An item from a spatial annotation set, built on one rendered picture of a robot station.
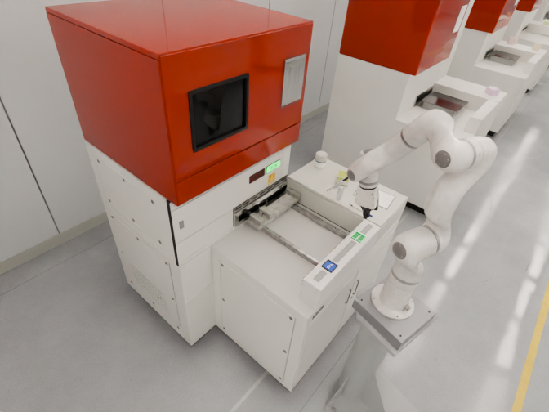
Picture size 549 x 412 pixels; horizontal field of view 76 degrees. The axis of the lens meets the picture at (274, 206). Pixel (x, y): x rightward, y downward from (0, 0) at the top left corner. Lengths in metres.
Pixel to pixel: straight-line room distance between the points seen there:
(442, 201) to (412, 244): 0.19
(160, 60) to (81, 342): 1.95
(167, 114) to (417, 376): 2.13
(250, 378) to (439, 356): 1.25
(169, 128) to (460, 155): 0.93
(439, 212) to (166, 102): 0.98
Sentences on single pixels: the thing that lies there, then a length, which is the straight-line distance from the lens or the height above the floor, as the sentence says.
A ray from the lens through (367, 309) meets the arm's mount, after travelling 1.64.
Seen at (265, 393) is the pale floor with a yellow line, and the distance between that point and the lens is 2.34.
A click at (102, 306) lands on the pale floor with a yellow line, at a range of 2.78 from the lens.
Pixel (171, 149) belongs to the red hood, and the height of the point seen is 1.49.
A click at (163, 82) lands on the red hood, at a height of 1.73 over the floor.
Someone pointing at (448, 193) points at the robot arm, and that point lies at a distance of 1.29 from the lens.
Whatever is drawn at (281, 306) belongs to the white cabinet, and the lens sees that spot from 1.69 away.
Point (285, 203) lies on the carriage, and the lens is 2.04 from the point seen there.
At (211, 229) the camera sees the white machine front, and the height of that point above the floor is 0.93.
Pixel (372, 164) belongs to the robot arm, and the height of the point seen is 1.44.
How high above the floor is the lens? 2.16
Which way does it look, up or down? 40 degrees down
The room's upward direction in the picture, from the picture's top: 5 degrees clockwise
